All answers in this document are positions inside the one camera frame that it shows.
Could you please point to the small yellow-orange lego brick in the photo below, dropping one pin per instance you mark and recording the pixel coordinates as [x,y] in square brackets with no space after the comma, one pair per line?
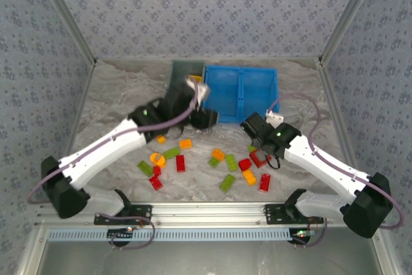
[161,139]

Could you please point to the small green lego brick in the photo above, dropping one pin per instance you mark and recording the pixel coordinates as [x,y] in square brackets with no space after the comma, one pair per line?
[252,148]
[213,162]

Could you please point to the red lego frame piece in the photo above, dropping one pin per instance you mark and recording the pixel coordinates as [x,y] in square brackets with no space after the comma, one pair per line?
[256,158]

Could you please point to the red rounded lego piece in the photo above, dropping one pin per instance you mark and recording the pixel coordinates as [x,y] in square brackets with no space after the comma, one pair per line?
[244,164]

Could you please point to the red long lego brick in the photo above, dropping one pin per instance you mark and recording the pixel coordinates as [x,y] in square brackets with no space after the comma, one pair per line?
[265,182]
[180,163]
[155,183]

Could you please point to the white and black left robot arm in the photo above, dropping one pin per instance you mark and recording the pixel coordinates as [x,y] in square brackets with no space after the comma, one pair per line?
[103,149]

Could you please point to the gray plastic bin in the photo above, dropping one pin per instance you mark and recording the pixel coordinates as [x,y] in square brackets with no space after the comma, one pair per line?
[185,67]

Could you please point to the orange round lego piece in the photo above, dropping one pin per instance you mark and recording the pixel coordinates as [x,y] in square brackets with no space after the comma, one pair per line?
[161,162]

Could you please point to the small red lego brick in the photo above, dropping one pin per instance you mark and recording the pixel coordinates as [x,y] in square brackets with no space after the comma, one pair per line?
[157,170]

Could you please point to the black controller board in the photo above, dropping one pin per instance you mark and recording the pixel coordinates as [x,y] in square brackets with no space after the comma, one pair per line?
[301,233]
[120,233]

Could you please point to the metal lower shelf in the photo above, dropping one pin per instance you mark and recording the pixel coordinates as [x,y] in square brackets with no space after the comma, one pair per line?
[206,259]

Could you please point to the wide aluminium base rail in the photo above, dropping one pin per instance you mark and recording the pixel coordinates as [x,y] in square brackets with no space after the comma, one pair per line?
[206,212]

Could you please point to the aluminium frame post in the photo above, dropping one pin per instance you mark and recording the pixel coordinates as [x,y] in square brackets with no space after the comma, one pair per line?
[66,14]
[350,14]

